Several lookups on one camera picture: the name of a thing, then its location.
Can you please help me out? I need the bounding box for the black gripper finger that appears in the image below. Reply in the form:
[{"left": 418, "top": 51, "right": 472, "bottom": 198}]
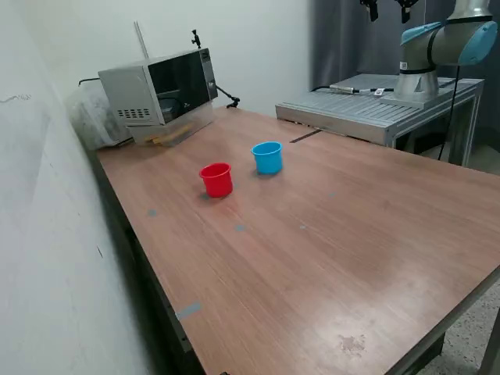
[
  {"left": 393, "top": 0, "right": 420, "bottom": 24},
  {"left": 359, "top": 0, "right": 380, "bottom": 23}
]

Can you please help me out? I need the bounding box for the aluminium robot base table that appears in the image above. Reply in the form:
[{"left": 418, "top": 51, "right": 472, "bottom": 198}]
[{"left": 275, "top": 73, "right": 485, "bottom": 167}]

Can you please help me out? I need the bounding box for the dark grey curtain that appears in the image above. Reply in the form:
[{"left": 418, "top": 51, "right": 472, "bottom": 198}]
[{"left": 309, "top": 0, "right": 500, "bottom": 134}]

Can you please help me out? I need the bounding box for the blue plastic cup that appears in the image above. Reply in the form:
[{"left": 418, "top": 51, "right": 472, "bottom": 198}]
[{"left": 250, "top": 141, "right": 284, "bottom": 175}]

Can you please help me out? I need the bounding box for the clear acrylic microwave stand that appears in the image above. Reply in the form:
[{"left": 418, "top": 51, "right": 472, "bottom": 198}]
[{"left": 128, "top": 99, "right": 216, "bottom": 148}]

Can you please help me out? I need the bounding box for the thin white rod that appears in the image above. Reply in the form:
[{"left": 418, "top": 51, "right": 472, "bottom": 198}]
[{"left": 134, "top": 21, "right": 150, "bottom": 59}]

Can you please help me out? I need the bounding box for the red plastic cup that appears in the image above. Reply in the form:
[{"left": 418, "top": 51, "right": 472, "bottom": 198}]
[{"left": 198, "top": 162, "right": 234, "bottom": 199}]

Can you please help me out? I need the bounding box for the wooden stick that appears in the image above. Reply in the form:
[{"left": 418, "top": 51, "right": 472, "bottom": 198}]
[{"left": 145, "top": 123, "right": 195, "bottom": 146}]

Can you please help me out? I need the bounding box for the silver microwave oven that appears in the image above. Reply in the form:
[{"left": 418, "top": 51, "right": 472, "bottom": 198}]
[{"left": 97, "top": 47, "right": 219, "bottom": 128}]

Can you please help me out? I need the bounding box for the long grey tape strip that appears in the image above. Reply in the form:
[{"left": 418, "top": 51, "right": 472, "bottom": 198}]
[{"left": 174, "top": 301, "right": 203, "bottom": 321}]

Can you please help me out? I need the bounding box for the cable with silver connector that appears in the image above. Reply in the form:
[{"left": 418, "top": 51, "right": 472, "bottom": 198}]
[{"left": 310, "top": 83, "right": 396, "bottom": 97}]

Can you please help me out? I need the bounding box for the black hanging base cable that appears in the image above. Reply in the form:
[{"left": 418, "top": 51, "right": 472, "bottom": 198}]
[{"left": 437, "top": 64, "right": 462, "bottom": 162}]

